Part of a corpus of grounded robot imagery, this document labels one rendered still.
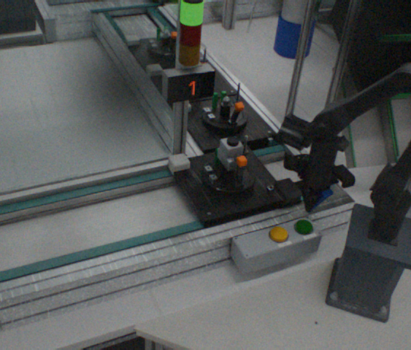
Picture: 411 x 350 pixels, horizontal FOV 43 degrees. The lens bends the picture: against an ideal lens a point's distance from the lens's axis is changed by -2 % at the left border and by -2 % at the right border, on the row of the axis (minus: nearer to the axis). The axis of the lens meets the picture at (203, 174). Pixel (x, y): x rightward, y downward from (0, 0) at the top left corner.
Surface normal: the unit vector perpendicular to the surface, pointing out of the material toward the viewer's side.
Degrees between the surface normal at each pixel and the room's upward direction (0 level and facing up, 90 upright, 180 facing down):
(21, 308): 90
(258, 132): 0
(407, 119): 45
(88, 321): 0
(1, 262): 0
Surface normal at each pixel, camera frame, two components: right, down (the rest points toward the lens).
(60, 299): 0.41, 0.60
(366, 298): -0.34, 0.58
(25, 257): 0.07, -0.77
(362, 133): 0.22, -0.11
